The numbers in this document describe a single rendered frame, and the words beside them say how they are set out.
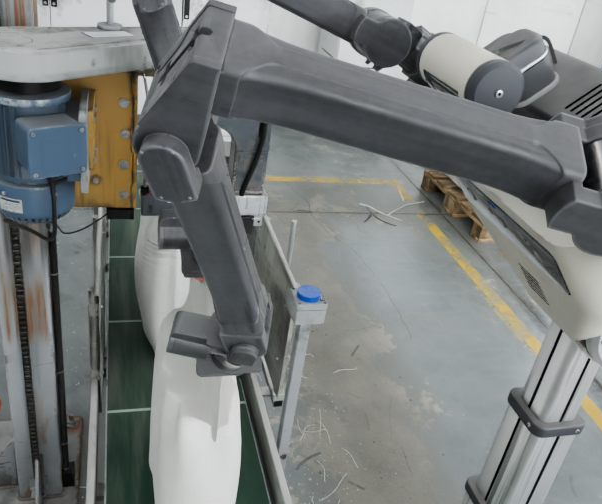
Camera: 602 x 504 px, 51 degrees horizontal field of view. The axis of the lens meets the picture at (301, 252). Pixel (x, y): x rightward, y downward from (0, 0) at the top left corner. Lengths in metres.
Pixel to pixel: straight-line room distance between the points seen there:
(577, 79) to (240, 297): 0.49
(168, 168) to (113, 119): 0.89
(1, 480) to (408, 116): 1.90
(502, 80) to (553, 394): 0.63
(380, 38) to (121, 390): 1.30
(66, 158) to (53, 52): 0.18
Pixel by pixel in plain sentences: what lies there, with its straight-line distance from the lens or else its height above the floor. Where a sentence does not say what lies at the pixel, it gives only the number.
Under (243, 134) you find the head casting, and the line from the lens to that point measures 1.45.
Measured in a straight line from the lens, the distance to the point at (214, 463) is 1.34.
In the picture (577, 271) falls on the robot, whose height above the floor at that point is 1.35.
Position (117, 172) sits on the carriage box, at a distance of 1.47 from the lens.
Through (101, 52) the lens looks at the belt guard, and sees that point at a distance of 1.24.
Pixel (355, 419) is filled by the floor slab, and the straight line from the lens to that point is 2.51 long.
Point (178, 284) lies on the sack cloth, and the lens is 1.92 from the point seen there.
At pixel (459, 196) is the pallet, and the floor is 0.14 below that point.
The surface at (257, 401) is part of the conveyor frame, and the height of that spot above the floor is 0.42.
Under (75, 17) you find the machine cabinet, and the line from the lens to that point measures 4.15.
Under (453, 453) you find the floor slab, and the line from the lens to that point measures 2.51.
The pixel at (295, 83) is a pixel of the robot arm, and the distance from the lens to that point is 0.49.
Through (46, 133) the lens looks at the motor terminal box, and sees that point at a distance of 1.16.
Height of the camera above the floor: 1.70
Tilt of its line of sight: 29 degrees down
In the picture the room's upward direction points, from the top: 9 degrees clockwise
